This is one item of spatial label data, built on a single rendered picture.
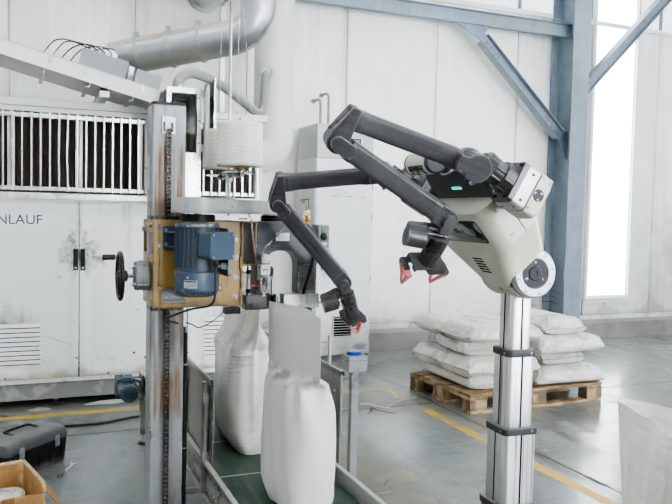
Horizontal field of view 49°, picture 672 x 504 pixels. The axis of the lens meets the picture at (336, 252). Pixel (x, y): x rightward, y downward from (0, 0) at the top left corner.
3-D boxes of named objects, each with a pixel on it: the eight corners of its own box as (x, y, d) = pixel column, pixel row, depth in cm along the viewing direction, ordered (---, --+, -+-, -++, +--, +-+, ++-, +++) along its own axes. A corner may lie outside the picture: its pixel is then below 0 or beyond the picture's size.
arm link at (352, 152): (339, 131, 187) (332, 123, 197) (326, 149, 188) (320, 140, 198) (465, 220, 201) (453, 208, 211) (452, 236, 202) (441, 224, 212)
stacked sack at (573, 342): (609, 353, 558) (609, 334, 557) (535, 358, 532) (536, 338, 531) (569, 343, 598) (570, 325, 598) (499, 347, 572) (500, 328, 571)
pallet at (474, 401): (601, 400, 560) (602, 381, 560) (470, 415, 510) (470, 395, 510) (530, 377, 635) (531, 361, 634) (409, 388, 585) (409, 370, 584)
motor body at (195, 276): (223, 297, 250) (224, 223, 248) (178, 298, 244) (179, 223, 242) (213, 292, 264) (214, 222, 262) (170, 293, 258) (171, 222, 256)
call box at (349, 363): (367, 371, 279) (368, 355, 279) (348, 372, 276) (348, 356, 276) (359, 367, 287) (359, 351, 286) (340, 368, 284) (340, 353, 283)
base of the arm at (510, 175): (513, 166, 209) (493, 202, 208) (492, 150, 207) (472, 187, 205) (531, 164, 201) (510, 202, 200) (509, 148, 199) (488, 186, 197)
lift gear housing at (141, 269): (150, 291, 264) (150, 260, 263) (134, 292, 262) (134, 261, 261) (146, 288, 274) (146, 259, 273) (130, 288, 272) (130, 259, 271)
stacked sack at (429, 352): (510, 362, 572) (511, 344, 572) (439, 369, 543) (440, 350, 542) (477, 352, 610) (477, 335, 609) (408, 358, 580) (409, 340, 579)
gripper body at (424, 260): (405, 256, 214) (414, 239, 209) (436, 255, 218) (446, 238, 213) (413, 273, 210) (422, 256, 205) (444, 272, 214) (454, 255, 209)
